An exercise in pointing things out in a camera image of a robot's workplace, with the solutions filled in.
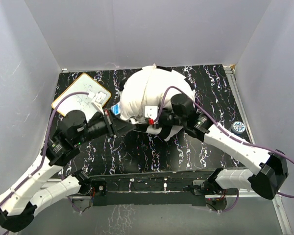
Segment yellow framed whiteboard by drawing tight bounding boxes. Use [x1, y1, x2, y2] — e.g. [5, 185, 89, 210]
[51, 73, 111, 120]

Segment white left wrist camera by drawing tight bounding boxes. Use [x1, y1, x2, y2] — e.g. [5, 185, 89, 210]
[88, 91, 108, 106]

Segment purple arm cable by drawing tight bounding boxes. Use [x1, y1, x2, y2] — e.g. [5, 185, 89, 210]
[154, 86, 294, 199]
[0, 92, 96, 235]

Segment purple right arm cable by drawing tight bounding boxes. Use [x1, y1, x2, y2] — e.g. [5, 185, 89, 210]
[154, 86, 294, 199]

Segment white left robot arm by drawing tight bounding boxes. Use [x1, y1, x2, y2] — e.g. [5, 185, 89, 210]
[0, 109, 136, 233]

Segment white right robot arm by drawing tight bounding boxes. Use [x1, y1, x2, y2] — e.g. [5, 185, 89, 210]
[144, 92, 289, 200]

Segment white pillow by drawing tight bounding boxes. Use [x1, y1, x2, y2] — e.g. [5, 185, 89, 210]
[119, 65, 195, 141]

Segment blue white tape roll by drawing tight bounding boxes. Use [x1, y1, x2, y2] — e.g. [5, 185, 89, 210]
[231, 121, 246, 135]

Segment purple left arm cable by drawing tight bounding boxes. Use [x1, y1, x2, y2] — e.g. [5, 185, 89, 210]
[0, 92, 96, 235]

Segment aluminium table frame rail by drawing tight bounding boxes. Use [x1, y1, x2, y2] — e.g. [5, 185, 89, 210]
[9, 177, 294, 235]

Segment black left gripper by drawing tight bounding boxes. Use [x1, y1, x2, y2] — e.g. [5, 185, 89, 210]
[73, 108, 136, 145]

